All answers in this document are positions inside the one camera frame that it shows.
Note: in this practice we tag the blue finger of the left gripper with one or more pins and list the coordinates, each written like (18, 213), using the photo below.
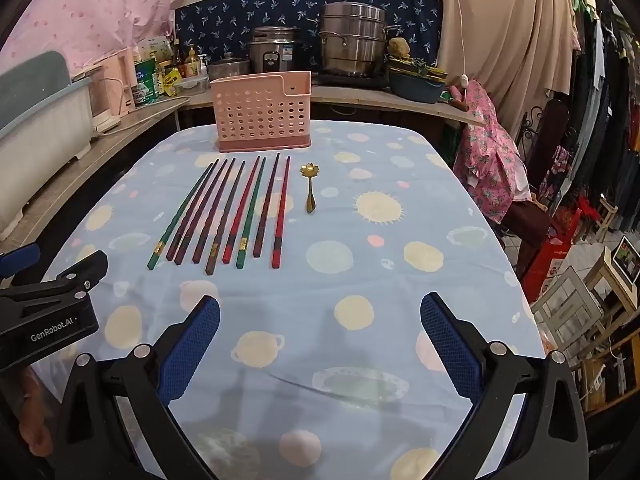
(18, 260)

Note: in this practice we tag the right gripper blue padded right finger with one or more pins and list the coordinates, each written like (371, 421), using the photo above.
(549, 440)

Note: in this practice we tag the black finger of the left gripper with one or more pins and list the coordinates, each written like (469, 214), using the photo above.
(85, 273)

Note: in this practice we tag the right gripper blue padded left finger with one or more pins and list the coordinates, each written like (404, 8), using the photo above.
(92, 441)

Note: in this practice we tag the green chopstick gold band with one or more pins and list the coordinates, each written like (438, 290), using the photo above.
(241, 257)

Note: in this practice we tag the person's left hand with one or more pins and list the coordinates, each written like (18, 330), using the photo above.
(31, 420)

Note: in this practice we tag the green chopstick far left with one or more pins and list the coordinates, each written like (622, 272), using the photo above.
(161, 243)

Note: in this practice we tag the white wooden stool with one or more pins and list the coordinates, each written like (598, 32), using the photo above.
(565, 313)

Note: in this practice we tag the dark maroon chopstick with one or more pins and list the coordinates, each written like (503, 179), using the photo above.
(176, 250)
(260, 234)

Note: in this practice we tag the white plastic storage box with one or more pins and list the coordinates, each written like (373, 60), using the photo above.
(46, 121)

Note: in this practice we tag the red chopstick black band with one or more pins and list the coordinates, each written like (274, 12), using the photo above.
(228, 249)

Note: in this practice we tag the pink small appliance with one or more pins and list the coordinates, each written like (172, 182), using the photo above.
(110, 86)

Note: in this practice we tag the red chopstick far right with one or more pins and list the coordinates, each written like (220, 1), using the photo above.
(278, 233)

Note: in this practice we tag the green food package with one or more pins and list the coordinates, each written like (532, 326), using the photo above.
(144, 90)

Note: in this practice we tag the light blue patterned tablecloth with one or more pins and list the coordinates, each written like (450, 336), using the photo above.
(320, 369)

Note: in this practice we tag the yellow condiment bottle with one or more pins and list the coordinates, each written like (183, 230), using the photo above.
(192, 64)

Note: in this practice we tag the gold flower spoon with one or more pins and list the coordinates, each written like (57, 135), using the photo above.
(309, 171)

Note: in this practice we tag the pink perforated utensil holder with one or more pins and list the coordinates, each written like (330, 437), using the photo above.
(262, 112)

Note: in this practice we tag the pink floral garment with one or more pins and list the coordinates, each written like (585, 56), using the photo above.
(488, 163)

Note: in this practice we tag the pink dotted hanging cloth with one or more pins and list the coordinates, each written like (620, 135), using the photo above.
(85, 31)

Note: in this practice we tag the small pot glass lid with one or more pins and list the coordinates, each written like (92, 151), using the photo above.
(228, 66)

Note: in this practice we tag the navy floral backsplash cloth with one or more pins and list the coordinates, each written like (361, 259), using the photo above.
(216, 27)

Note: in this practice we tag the silver rice cooker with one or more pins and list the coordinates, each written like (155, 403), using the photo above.
(274, 49)

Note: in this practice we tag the dark teal basin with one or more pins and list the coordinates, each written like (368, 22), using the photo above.
(415, 80)

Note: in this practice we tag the large stainless steel steamer pot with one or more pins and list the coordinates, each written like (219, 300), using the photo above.
(353, 38)

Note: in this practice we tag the beige hanging curtain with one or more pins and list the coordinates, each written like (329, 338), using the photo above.
(518, 50)

